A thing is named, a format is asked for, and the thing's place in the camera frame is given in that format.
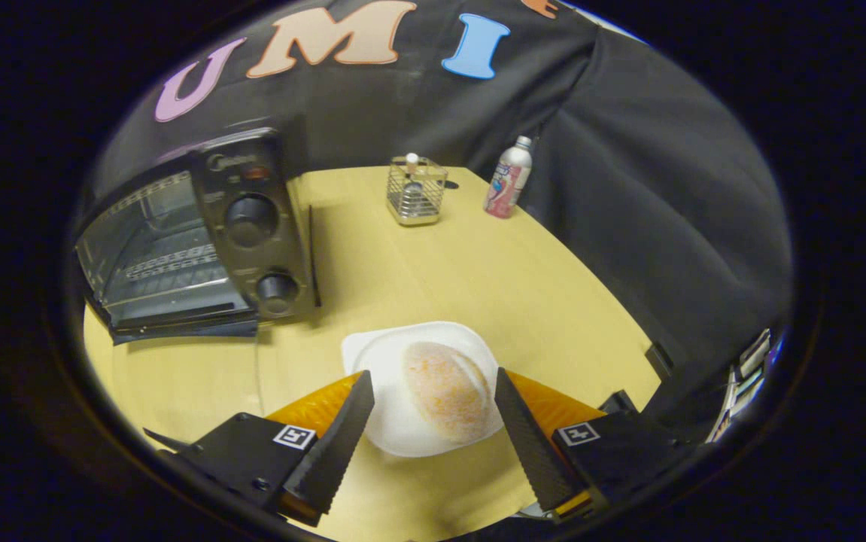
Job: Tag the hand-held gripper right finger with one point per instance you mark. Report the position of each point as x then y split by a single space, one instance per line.
530 444

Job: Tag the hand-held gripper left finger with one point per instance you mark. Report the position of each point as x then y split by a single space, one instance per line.
338 444

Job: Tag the round sugared bread bun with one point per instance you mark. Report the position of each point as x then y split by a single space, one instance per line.
448 391

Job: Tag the black toaster oven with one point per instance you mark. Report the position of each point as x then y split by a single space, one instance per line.
252 218

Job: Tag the white square plate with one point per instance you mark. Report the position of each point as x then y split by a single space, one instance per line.
402 421

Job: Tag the blurred shelf items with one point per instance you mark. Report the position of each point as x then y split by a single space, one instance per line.
749 373

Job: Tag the pink label bottle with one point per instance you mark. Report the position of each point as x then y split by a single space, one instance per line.
506 184

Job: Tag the small white-capped jar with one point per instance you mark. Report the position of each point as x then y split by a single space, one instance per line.
412 188

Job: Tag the black table bracket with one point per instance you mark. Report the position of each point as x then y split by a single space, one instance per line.
659 360

